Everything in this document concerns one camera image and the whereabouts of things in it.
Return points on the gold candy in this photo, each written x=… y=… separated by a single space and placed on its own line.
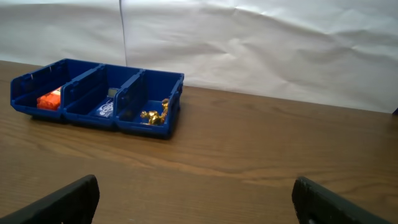
x=165 y=105
x=153 y=118

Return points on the orange candy box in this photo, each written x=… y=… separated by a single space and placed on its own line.
x=49 y=101

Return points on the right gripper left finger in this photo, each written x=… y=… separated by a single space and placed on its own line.
x=62 y=205

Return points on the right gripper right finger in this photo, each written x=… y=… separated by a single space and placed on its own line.
x=323 y=205

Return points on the blue tray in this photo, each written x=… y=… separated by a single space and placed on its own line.
x=155 y=84

